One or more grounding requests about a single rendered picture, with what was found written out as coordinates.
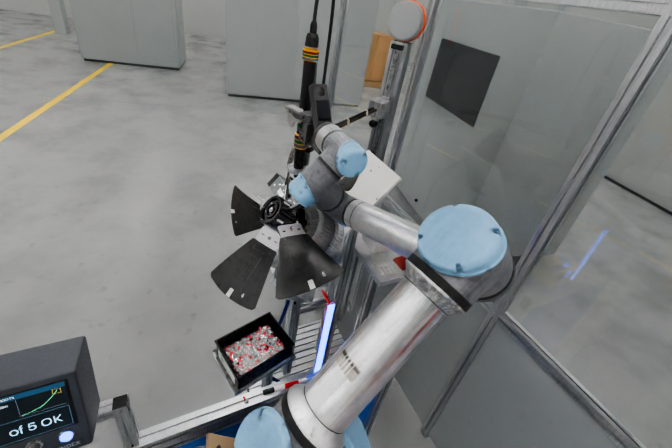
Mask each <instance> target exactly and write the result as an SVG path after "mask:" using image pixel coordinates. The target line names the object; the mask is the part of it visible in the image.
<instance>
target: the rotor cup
mask: <svg viewBox="0 0 672 448"><path fill-rule="evenodd" d="M284 201H285V202H286V203H288V204H289V205H290V206H288V205H287V204H285V203H284ZM291 206H293V204H291V203H290V202H288V201H287V200H285V199H284V198H282V197H281V196H278V195H275V196H272V197H270V198H269V199H268V200H267V201H266V202H265V203H264V205H263V206H262V208H261V211H260V221H261V222H262V223H263V224H264V225H266V226H268V227H269V228H271V229H273V230H275V231H277V228H278V226H281V225H288V224H295V223H300V224H301V225H302V227H303V230H304V228H305V226H306V223H307V219H308V214H307V211H306V209H305V208H304V209H302V208H300V209H297V210H294V211H290V210H292V209H293V208H295V207H293V208H290V207H291ZM271 207H273V211H272V212H269V209H270V208H271ZM277 219H279V220H280V221H282V222H284V223H283V224H282V223H280V222H278V221H277ZM277 232H278V231H277Z"/></svg>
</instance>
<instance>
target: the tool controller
mask: <svg viewBox="0 0 672 448"><path fill-rule="evenodd" d="M99 405H100V397H99V393H98V389H97V384H96V380H95V375H94V371H93V367H92V362H91V358H90V353H89V349H88V344H87V340H86V337H85V336H80V337H75V338H71V339H67V340H63V341H58V342H54V343H50V344H45V345H41V346H37V347H32V348H28V349H24V350H19V351H15V352H11V353H6V354H2V355H0V448H25V446H26V444H28V443H29V442H31V441H34V440H40V441H42V442H43V446H42V448H79V447H82V446H84V445H87V444H90V443H92V441H93V438H94V433H95V427H96V422H97V416H98V411H99ZM68 429H71V430H74V431H75V436H74V437H73V439H71V440H70V441H67V442H60V441H59V440H58V435H59V434H60V433H61V432H62V431H64V430H68Z"/></svg>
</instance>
